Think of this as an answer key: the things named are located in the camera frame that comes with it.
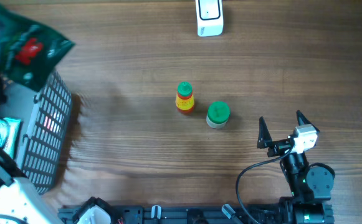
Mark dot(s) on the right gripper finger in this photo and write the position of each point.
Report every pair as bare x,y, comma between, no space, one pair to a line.
264,135
302,120

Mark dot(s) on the red sriracha sauce bottle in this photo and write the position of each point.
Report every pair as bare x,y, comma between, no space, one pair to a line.
185,99

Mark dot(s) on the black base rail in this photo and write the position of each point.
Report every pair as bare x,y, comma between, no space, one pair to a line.
180,214

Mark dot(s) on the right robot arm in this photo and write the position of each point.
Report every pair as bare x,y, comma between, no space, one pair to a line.
310,184

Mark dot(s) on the grey plastic basket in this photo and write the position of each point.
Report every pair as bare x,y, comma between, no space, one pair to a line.
44,118

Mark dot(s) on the teal tissue pack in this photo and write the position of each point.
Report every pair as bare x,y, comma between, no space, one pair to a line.
9,128

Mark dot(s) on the green lid white jar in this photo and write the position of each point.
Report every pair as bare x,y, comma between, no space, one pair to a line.
218,114

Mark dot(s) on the green glove package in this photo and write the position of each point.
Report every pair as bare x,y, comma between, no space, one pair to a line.
29,50

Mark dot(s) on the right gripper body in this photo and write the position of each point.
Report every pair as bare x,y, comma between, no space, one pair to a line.
278,147

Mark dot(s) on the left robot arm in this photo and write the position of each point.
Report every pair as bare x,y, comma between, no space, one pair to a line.
19,200

